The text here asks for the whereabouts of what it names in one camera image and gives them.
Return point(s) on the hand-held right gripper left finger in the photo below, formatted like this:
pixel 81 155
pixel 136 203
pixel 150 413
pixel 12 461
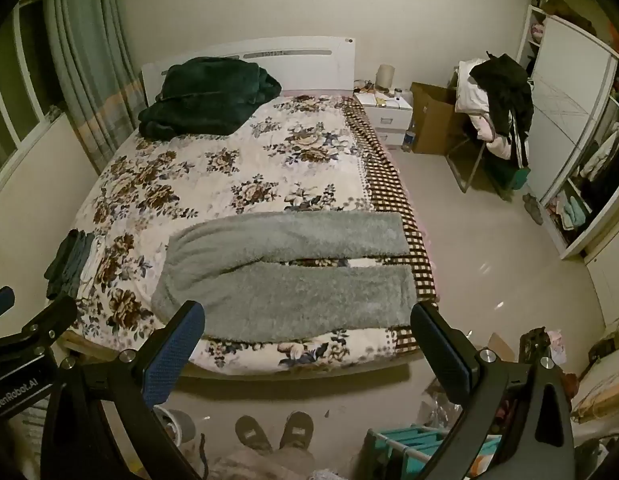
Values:
pixel 173 355

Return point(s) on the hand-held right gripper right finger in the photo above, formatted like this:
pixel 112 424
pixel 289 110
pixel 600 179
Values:
pixel 442 357

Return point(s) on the grey fluffy pants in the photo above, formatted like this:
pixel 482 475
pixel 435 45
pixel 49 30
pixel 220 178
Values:
pixel 289 295

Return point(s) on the clear plastic bag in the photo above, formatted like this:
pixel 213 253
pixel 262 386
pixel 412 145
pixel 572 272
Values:
pixel 442 412

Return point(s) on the cardboard piece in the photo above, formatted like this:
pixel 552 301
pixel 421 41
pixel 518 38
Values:
pixel 500 347

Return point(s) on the dark folded clothes pile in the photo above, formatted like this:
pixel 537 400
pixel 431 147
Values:
pixel 64 265

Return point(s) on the grey round bin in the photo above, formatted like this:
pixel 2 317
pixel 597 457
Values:
pixel 175 425

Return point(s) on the white folded cloth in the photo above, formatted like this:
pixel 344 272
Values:
pixel 94 260

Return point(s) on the teal drying rack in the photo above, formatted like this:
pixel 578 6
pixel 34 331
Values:
pixel 419 442

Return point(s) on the person's left slipper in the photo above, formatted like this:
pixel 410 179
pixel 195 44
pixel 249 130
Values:
pixel 253 434

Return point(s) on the person's slipper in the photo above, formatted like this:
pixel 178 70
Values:
pixel 297 430
pixel 253 434

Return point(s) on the small pink cloth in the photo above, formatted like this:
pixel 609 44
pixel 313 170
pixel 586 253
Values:
pixel 557 344

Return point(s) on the person's right slipper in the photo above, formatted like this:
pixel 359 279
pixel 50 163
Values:
pixel 297 430

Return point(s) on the grey slipper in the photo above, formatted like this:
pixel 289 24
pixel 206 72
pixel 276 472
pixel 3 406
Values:
pixel 533 208

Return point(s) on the brown checkered bed sheet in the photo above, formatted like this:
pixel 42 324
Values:
pixel 384 180

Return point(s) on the floral blanket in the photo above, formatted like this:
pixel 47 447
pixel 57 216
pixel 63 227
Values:
pixel 214 170

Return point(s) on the teal box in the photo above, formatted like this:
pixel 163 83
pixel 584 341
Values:
pixel 517 179

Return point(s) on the teal folded clothes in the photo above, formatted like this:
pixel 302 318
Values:
pixel 575 211

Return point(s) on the metal folding chair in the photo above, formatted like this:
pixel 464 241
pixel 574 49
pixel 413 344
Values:
pixel 467 160

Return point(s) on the window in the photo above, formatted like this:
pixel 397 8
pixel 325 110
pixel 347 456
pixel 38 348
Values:
pixel 9 90

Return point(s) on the plastic water bottle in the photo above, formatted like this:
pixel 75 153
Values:
pixel 410 139

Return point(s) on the pink and white garment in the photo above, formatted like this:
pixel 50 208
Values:
pixel 494 142

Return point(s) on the cardboard box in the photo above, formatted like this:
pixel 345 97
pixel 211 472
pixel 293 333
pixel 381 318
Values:
pixel 432 120

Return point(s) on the white nightstand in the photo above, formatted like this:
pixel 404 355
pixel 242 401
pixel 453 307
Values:
pixel 387 117

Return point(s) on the grey-green curtain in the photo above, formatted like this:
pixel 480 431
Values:
pixel 84 60

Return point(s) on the white hanging garment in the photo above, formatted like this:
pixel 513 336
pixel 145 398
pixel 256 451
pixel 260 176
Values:
pixel 600 152

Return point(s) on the dark green fleece blanket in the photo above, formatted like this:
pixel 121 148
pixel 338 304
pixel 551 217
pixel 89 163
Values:
pixel 204 95

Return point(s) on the black striped jacket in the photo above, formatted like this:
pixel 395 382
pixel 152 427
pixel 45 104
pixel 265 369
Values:
pixel 507 100

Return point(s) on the white wardrobe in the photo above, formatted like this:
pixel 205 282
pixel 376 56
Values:
pixel 564 110

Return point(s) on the beige cylinder lamp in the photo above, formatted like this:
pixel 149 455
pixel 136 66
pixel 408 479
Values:
pixel 385 77

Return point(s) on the white bed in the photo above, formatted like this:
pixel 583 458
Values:
pixel 309 67

